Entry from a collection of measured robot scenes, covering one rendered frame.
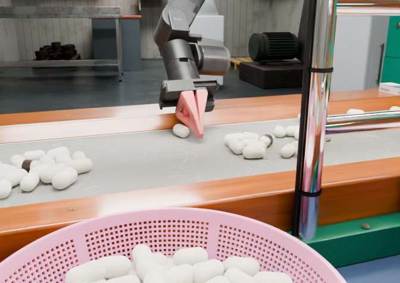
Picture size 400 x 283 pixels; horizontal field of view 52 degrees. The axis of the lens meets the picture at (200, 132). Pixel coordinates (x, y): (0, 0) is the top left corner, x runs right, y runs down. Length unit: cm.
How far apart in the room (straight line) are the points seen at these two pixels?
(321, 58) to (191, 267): 23
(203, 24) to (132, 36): 215
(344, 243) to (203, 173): 20
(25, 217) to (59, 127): 35
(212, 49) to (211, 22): 419
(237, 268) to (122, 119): 46
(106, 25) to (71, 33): 196
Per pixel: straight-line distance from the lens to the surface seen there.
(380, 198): 55
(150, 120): 77
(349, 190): 51
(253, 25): 897
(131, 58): 690
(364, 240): 51
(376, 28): 347
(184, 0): 85
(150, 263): 38
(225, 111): 82
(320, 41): 41
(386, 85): 108
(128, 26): 686
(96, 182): 55
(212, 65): 79
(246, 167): 59
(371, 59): 348
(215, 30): 499
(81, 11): 578
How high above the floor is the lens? 96
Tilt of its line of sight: 17 degrees down
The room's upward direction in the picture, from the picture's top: straight up
